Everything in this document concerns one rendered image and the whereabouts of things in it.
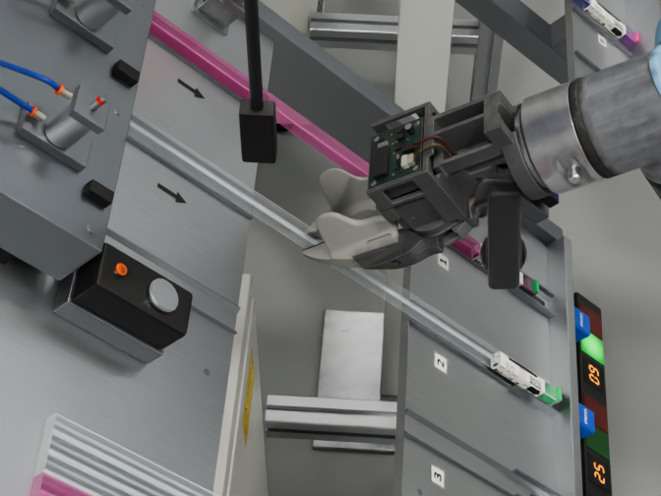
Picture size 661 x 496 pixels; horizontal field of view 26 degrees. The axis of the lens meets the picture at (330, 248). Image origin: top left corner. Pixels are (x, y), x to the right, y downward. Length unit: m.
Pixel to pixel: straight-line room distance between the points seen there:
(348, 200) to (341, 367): 1.08
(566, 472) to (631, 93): 0.41
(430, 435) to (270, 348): 1.08
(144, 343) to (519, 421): 0.44
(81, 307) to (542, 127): 0.34
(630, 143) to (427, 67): 0.66
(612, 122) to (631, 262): 1.39
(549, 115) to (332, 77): 0.31
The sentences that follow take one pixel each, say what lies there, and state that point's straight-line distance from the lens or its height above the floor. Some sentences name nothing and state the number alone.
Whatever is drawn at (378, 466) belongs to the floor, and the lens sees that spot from 2.12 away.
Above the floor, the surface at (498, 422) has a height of 0.77.
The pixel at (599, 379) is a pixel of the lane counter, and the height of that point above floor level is 0.65.
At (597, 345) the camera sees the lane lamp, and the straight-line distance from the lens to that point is 1.47.
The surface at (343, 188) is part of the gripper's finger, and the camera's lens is 1.13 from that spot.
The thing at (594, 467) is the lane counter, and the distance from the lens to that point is 1.38.
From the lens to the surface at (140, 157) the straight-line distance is 1.07.
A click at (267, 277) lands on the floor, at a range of 2.32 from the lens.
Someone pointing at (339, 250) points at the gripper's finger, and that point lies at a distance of 1.12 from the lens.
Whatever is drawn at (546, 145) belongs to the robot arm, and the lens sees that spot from 1.02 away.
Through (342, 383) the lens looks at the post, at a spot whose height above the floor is 0.01.
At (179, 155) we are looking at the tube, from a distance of 1.08.
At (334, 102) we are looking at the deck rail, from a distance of 1.31.
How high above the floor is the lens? 1.84
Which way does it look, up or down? 51 degrees down
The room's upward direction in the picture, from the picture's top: straight up
